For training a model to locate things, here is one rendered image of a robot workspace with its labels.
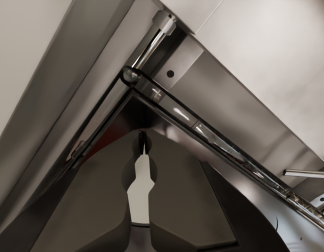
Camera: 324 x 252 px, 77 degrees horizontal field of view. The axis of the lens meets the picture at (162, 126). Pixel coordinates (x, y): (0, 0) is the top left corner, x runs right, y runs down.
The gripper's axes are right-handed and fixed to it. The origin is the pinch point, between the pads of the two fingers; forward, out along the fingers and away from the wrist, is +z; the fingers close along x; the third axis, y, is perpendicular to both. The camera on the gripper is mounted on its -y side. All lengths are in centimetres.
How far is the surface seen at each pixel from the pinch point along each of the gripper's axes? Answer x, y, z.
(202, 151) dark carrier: 4.4, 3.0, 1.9
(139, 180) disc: -0.8, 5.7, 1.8
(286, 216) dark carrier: 13.7, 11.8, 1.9
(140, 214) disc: -1.0, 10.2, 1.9
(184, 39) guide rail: 3.5, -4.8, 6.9
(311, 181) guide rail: 22.4, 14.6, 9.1
